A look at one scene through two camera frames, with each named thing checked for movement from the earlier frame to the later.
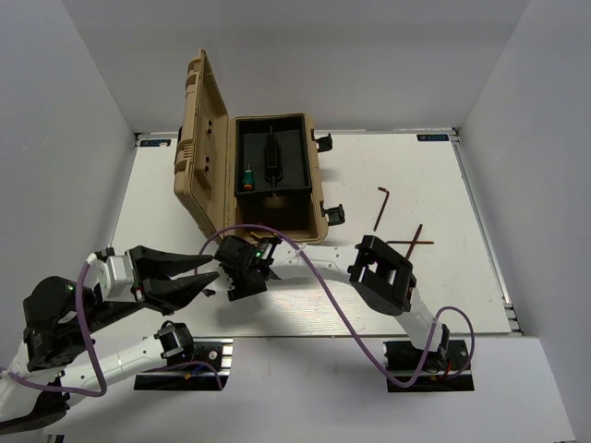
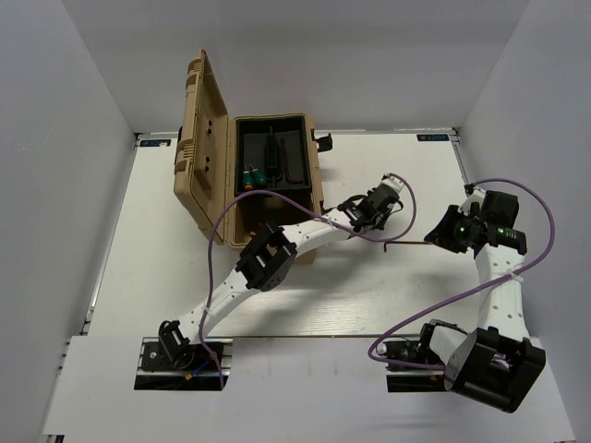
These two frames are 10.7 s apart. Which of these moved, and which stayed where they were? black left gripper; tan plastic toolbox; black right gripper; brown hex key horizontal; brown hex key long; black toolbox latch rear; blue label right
Moved: brown hex key long; black right gripper; black left gripper
Stayed: blue label right; black toolbox latch rear; tan plastic toolbox; brown hex key horizontal
